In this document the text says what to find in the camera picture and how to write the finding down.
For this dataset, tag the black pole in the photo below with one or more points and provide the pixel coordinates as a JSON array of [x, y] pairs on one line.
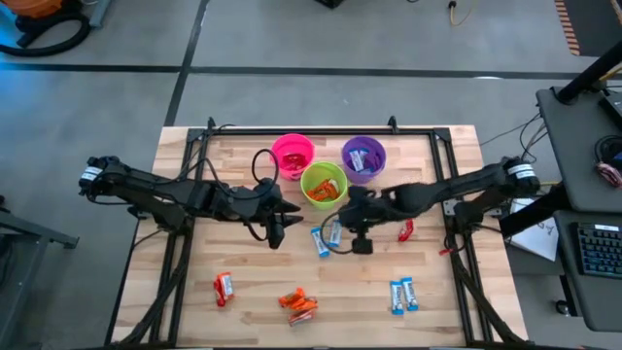
[[588, 75]]

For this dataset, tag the white paper sheet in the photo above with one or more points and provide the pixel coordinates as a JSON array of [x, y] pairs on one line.
[[539, 238]]

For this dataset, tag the purple jack-o-lantern bucket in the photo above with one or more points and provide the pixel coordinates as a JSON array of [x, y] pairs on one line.
[[376, 146]]

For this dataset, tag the orange vacuum cleaner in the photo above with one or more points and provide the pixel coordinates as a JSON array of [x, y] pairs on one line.
[[34, 7]]

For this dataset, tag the grey keyboard desk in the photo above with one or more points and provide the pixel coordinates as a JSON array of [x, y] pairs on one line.
[[583, 301]]

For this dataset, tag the small red tag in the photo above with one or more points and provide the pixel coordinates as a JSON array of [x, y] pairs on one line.
[[445, 252]]

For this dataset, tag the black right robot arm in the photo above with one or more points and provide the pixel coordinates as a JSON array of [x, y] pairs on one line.
[[461, 187]]

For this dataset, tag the orange wrapper with ingredients print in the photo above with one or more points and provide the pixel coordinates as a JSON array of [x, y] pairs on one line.
[[301, 318]]

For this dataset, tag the blue white candy wrapper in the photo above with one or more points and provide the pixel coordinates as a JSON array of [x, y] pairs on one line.
[[409, 294], [354, 163], [320, 243], [335, 235], [397, 297], [363, 155]]

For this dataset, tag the black mat orange stripes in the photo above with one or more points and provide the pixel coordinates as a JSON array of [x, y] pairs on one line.
[[597, 24]]

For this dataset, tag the red white candy wrapper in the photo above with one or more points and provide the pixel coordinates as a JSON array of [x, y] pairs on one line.
[[223, 289]]

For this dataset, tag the orange candy wrapper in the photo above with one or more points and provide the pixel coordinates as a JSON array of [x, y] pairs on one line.
[[321, 192], [306, 304], [290, 297]]

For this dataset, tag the black aluminium table frame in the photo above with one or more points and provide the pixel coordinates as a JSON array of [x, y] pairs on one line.
[[316, 131]]

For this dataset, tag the grey side table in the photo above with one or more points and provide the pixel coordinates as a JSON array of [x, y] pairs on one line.
[[39, 232]]

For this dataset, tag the pink jack-o-lantern bucket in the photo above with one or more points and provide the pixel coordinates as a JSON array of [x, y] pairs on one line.
[[279, 146]]

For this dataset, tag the green jack-o-lantern bucket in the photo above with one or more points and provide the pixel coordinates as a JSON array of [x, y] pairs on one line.
[[316, 170]]

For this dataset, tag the black keyboard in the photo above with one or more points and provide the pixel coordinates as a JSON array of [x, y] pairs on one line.
[[600, 250]]

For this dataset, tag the orange wrapper white back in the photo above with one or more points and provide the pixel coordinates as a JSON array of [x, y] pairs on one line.
[[334, 185]]

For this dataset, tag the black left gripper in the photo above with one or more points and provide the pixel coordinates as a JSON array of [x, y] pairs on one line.
[[262, 204]]

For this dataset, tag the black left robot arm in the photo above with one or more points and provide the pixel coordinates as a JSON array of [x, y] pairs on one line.
[[146, 187]]

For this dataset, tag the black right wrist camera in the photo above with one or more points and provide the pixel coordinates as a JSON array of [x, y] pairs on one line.
[[362, 245]]

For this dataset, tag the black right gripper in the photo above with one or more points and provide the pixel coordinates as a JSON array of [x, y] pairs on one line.
[[362, 209]]

